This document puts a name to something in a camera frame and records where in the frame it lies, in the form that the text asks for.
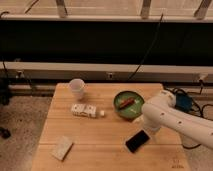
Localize black eraser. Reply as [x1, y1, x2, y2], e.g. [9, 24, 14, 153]
[125, 130, 149, 153]

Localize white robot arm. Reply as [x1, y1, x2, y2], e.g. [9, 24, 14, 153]
[142, 90, 213, 149]

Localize white sponge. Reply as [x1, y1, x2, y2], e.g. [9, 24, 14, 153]
[51, 136, 73, 161]

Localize brown sausage in bowl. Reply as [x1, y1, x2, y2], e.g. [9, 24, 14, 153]
[119, 98, 134, 109]

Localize green bowl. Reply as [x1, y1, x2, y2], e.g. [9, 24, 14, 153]
[113, 91, 144, 120]

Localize clear plastic cup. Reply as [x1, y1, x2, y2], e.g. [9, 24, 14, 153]
[69, 79, 85, 100]

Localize blue power box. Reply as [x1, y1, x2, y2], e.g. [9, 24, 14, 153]
[175, 94, 192, 112]

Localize black object at left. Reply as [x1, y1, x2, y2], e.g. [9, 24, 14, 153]
[0, 127, 11, 139]

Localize black hanging cable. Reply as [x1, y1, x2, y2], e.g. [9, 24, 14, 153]
[127, 13, 164, 82]

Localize black floor cables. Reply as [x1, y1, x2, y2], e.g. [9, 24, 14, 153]
[164, 87, 213, 150]

